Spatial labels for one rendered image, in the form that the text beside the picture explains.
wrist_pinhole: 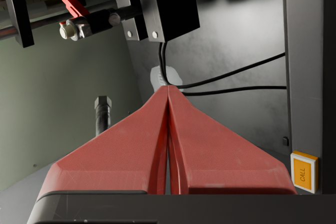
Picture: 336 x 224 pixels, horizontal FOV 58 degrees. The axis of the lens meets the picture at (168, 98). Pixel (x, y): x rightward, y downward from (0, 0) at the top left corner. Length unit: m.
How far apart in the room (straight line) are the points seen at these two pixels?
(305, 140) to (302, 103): 0.05
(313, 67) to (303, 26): 0.05
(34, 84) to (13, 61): 0.06
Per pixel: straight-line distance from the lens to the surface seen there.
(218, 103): 0.64
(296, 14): 0.36
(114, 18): 0.42
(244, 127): 0.63
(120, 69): 0.80
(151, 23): 0.46
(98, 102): 0.40
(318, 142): 0.41
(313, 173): 0.42
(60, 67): 0.73
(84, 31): 0.39
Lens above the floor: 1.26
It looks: 35 degrees down
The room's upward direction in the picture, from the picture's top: 120 degrees counter-clockwise
